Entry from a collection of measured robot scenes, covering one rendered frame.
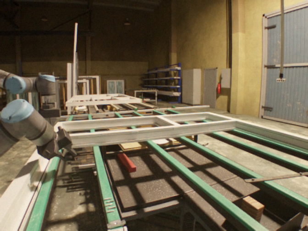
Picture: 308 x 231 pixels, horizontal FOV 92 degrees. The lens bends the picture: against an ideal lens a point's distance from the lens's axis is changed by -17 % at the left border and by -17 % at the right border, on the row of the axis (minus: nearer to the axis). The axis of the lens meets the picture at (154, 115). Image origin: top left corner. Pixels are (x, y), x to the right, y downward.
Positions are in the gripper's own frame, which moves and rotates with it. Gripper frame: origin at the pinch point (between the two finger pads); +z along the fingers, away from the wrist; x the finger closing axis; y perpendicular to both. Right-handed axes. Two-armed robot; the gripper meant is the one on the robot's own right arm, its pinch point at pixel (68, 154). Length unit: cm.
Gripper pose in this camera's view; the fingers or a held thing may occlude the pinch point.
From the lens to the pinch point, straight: 84.2
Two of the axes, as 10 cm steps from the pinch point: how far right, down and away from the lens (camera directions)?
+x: -8.3, 5.1, -2.2
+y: -5.4, -6.4, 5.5
